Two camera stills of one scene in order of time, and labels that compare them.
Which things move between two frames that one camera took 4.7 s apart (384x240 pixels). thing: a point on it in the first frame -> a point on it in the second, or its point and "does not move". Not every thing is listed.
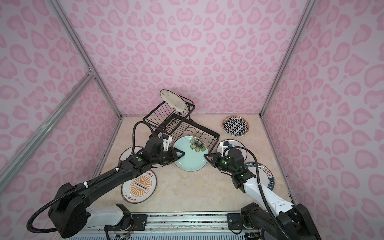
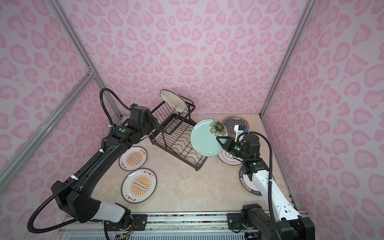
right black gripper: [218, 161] -> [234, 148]
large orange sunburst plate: [140, 188] does not move
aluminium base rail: [191, 226] does not move
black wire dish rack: [176, 125] does not move
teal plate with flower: [193, 159] -> [204, 140]
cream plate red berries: [174, 100] does not move
